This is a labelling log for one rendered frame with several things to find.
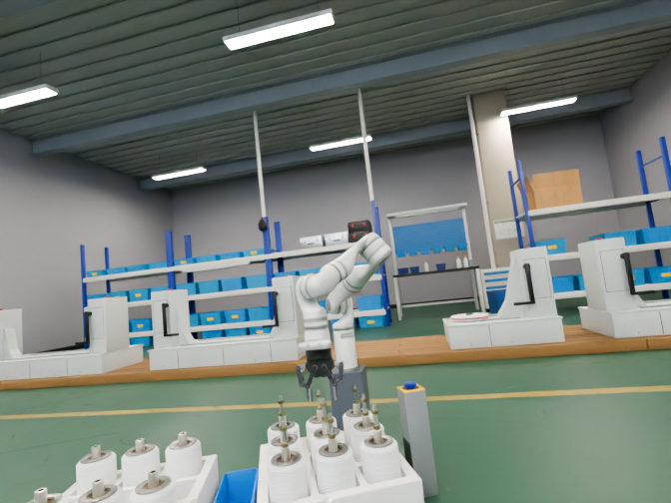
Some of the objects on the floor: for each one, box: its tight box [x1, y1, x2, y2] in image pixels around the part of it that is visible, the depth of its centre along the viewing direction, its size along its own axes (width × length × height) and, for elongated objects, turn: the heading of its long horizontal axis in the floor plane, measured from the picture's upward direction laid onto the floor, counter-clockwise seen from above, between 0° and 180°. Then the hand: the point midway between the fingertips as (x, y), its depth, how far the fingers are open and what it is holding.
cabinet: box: [475, 266, 510, 312], centre depth 622 cm, size 57×47×69 cm
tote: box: [486, 289, 506, 314], centre depth 519 cm, size 50×41×37 cm
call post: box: [397, 388, 438, 498], centre depth 117 cm, size 7×7×31 cm
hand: (323, 395), depth 106 cm, fingers open, 6 cm apart
